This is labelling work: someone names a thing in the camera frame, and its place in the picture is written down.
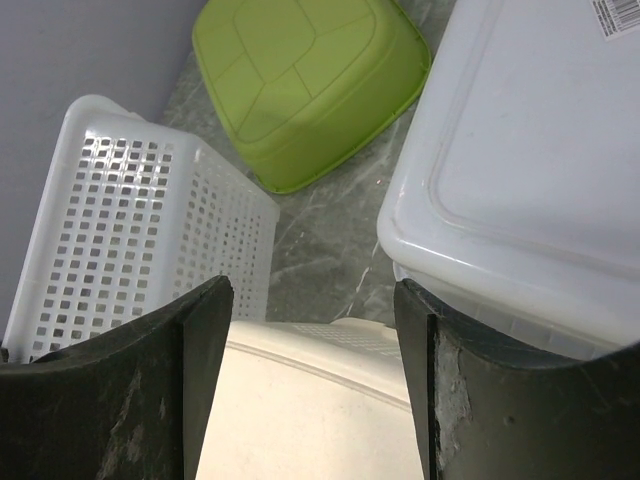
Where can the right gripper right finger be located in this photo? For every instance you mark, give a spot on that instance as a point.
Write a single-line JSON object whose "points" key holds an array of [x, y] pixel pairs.
{"points": [[487, 406]]}

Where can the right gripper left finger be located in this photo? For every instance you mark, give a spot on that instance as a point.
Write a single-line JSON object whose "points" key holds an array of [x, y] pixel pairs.
{"points": [[131, 403]]}

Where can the cream perforated laundry basket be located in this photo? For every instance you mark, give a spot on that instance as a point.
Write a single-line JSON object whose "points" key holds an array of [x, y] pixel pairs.
{"points": [[311, 401]]}

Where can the white basket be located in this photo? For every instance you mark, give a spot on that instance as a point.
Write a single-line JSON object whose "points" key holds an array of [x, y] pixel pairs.
{"points": [[134, 215]]}

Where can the large white plastic container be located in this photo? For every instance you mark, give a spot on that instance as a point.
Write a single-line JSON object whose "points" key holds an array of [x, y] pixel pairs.
{"points": [[515, 199]]}

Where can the green basket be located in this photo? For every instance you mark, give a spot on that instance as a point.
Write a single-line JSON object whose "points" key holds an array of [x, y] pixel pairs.
{"points": [[301, 86]]}

